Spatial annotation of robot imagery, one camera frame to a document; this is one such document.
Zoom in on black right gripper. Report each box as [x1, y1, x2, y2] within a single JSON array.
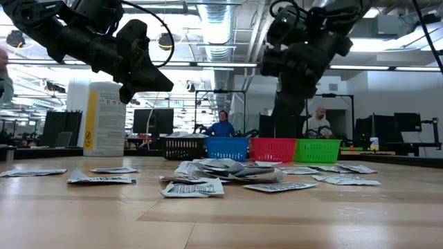
[[271, 36, 354, 139]]

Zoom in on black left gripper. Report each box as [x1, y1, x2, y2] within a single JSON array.
[[103, 51, 175, 104]]

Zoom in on black partition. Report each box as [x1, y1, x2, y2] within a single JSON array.
[[258, 113, 314, 139]]

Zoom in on person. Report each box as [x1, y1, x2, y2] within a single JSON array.
[[302, 106, 334, 140], [0, 46, 15, 104], [206, 109, 236, 138]]

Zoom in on long ceiling light strip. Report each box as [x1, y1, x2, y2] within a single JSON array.
[[196, 62, 259, 68], [328, 64, 392, 71], [152, 61, 192, 67], [8, 59, 60, 66], [394, 66, 443, 73]]

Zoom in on red slotted plastic basket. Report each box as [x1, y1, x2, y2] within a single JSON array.
[[248, 137, 298, 163]]

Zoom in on black ceiling device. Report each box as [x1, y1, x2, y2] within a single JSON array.
[[158, 33, 175, 51], [6, 30, 27, 48]]

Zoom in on green slotted plastic basket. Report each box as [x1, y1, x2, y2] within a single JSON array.
[[293, 138, 343, 164]]

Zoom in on grey fabric cover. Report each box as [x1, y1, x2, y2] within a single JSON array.
[[228, 112, 260, 138]]

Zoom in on white packet black print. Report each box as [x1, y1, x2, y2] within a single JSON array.
[[159, 174, 229, 184], [228, 165, 284, 184]]

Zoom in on blue slotted plastic basket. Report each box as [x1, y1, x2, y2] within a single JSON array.
[[206, 136, 251, 163]]

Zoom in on white wipes canister yellow label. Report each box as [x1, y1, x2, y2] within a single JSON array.
[[82, 81, 128, 157]]

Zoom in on black slotted plastic basket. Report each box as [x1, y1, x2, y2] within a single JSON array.
[[159, 136, 208, 161]]

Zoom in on wooden board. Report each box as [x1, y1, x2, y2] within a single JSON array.
[[340, 149, 397, 156]]

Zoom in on white packet navy print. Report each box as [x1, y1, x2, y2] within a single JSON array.
[[0, 168, 68, 178], [66, 168, 137, 185], [89, 167, 141, 174]]

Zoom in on black standing panels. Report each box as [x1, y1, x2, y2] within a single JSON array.
[[43, 110, 84, 148]]

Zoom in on grey cup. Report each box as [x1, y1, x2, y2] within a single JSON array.
[[3, 145, 17, 163]]

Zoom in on black diagonal strut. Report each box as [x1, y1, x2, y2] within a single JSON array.
[[410, 0, 443, 73]]

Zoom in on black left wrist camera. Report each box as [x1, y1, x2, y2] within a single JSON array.
[[116, 19, 152, 62]]

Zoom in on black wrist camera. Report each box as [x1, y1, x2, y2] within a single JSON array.
[[260, 46, 287, 77], [116, 19, 152, 62]]

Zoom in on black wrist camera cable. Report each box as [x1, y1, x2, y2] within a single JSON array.
[[119, 0, 176, 69]]

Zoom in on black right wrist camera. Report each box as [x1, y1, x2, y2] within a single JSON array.
[[260, 46, 287, 77]]

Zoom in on black rig frame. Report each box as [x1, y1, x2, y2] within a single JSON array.
[[195, 89, 247, 138], [305, 92, 356, 139]]

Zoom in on silver spiral ceiling duct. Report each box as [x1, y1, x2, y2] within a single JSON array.
[[197, 3, 240, 91]]

